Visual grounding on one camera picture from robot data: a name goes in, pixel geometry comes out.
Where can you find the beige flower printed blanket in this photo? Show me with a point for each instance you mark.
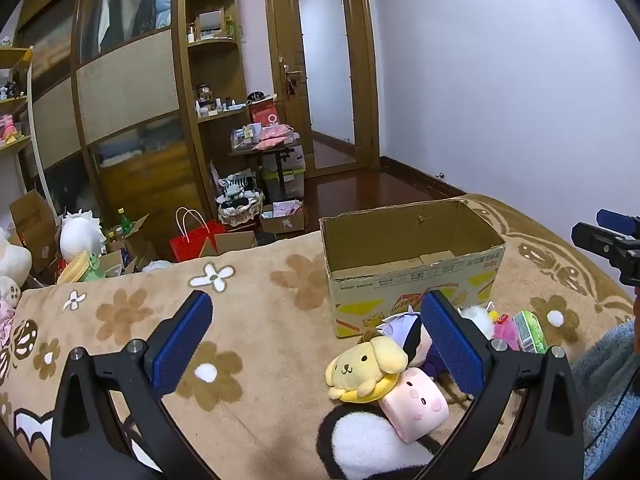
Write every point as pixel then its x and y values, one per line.
pixel 280 320

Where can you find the red box with circle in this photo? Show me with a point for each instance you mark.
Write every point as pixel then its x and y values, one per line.
pixel 262 110

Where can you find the wooden side shelf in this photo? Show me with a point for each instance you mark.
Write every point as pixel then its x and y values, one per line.
pixel 15 55

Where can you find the red paper bag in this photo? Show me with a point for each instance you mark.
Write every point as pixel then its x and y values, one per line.
pixel 192 245

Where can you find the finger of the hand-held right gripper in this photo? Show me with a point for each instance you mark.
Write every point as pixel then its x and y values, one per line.
pixel 595 240
pixel 615 220

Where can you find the pink pig cube plush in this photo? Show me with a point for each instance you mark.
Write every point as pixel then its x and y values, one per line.
pixel 410 400

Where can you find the wooden door with glass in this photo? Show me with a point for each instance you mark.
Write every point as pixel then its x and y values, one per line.
pixel 280 35

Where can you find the open brown cardboard box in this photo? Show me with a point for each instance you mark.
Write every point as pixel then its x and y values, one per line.
pixel 32 220

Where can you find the black bag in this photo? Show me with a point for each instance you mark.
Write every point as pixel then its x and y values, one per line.
pixel 266 239

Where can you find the pink fluffy plush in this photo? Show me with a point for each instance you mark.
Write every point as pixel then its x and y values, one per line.
pixel 506 332

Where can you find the flat-flapped cardboard box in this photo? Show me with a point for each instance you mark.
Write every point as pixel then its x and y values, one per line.
pixel 235 242

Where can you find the yellow flat toy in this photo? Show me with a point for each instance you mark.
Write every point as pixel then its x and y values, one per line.
pixel 72 270

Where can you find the white plastic bag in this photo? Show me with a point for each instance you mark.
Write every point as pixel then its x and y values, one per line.
pixel 156 266

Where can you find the white-haired round plush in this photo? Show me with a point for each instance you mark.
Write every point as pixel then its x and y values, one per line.
pixel 80 237

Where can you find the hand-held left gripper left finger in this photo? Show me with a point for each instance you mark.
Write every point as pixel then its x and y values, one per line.
pixel 182 340

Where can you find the green frog plush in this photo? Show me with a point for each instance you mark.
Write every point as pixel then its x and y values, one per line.
pixel 92 266

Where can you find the printed cardboard box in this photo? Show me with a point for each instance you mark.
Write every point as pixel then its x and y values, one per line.
pixel 400 285

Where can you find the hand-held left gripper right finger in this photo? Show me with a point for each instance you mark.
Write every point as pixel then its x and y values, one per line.
pixel 450 345

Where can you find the pink cloth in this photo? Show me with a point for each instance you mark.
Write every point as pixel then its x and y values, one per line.
pixel 272 132

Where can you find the green tissue packet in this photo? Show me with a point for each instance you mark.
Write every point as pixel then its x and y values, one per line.
pixel 530 332

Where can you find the person's right forearm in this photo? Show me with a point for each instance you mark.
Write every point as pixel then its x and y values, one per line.
pixel 605 375

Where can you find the purple-clothed doll plush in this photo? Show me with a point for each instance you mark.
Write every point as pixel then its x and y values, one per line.
pixel 400 325

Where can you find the lace-trimmed wicker basket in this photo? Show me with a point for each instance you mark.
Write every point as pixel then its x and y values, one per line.
pixel 240 215

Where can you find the cream bear plush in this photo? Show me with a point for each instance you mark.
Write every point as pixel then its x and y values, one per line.
pixel 12 260

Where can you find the yellow dog plush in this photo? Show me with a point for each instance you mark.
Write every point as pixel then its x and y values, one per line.
pixel 360 365

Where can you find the cardboard box with bottles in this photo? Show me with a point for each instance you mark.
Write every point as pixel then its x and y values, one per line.
pixel 137 245

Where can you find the green glass bottle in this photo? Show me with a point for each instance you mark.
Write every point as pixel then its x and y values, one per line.
pixel 124 222

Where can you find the white plush toy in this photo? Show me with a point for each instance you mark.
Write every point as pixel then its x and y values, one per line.
pixel 475 317

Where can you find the wooden picture frame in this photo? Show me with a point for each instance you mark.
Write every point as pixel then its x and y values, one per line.
pixel 210 20

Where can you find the small folding table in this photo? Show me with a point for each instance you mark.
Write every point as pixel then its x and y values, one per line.
pixel 283 175

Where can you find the wooden corner shelf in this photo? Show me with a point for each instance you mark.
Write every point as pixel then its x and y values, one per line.
pixel 220 42

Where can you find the pink plush figure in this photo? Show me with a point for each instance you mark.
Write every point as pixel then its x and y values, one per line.
pixel 9 127

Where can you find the wooden wardrobe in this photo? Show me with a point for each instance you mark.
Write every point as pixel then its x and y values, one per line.
pixel 130 85

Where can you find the clear plastic storage bin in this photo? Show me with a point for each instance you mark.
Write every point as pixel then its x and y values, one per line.
pixel 295 180

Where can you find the small cardboard box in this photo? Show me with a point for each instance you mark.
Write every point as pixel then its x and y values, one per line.
pixel 285 222

